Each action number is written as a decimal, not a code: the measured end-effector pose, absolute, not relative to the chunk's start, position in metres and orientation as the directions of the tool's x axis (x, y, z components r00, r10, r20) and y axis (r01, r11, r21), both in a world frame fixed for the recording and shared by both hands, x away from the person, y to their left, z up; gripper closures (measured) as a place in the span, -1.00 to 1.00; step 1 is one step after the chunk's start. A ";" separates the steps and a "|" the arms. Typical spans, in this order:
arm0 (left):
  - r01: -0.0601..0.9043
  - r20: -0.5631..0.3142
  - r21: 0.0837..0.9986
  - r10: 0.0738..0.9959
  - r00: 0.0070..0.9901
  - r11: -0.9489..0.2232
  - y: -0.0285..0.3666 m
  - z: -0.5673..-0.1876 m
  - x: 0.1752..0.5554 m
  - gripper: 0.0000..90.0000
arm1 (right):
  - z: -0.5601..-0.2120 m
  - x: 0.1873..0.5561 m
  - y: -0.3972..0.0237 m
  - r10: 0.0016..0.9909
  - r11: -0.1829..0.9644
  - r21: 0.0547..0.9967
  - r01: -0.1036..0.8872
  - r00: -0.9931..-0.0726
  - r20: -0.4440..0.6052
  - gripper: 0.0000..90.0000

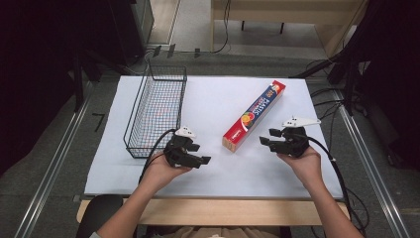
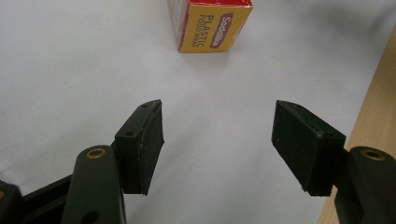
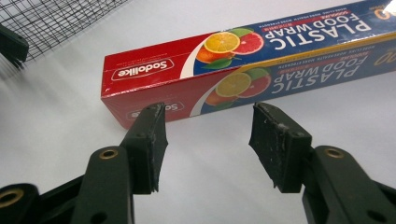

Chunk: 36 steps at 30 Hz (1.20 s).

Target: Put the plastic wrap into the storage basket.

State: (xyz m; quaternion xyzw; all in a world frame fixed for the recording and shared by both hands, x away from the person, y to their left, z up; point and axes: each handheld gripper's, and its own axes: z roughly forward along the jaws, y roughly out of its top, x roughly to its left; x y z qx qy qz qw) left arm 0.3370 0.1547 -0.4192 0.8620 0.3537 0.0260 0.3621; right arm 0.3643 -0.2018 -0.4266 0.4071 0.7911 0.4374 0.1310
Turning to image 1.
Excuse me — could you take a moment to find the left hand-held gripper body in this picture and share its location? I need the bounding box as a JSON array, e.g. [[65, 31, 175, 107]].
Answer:
[[163, 126, 197, 169]]

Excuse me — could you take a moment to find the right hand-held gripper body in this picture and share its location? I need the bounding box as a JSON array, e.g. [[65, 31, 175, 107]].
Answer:
[[268, 116, 322, 159]]

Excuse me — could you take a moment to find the red plastic wrap box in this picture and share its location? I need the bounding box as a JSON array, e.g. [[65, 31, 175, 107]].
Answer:
[[221, 79, 287, 154]]

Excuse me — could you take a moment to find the black wire basket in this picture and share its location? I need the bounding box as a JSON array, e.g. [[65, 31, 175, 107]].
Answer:
[[123, 63, 188, 160]]

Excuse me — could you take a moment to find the person's left hand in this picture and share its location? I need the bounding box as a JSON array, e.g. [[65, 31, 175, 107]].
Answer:
[[141, 152, 193, 193]]

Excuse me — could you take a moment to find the person's right hand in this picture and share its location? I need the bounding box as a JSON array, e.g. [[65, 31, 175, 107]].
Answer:
[[276, 146, 325, 191]]

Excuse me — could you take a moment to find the white table sheet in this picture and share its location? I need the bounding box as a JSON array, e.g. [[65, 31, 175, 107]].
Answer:
[[83, 74, 345, 200]]

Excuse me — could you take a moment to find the wooden table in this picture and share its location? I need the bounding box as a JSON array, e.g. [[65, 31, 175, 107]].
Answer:
[[76, 196, 351, 227]]

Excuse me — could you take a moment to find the black metal stand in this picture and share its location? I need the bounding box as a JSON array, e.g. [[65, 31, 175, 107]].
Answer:
[[70, 46, 103, 113], [289, 49, 368, 117]]

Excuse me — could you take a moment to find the black chair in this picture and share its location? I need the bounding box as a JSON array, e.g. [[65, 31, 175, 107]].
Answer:
[[74, 193, 125, 238]]

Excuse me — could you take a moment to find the dark curtain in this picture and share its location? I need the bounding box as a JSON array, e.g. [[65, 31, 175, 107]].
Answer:
[[343, 0, 420, 170], [0, 0, 115, 177]]

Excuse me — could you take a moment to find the black cabinet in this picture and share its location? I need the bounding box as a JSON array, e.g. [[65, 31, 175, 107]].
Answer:
[[107, 0, 156, 66]]

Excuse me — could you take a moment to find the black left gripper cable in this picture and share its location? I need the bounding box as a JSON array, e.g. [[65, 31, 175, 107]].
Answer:
[[138, 128, 176, 185]]

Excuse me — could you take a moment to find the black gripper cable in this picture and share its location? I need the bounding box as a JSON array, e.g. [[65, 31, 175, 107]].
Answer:
[[307, 135, 354, 221], [138, 128, 176, 185]]

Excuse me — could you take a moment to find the bundle of black floor cables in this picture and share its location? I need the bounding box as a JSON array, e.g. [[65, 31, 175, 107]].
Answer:
[[305, 59, 346, 152]]

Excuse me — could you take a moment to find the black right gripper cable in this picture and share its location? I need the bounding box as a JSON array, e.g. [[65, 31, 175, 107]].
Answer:
[[307, 135, 354, 221]]

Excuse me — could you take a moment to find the metal floor rail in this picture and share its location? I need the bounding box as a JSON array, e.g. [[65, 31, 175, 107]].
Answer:
[[13, 80, 96, 238], [331, 88, 412, 238]]

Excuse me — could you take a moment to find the black hanging cable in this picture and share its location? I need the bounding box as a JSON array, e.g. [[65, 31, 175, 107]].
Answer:
[[211, 0, 233, 55]]

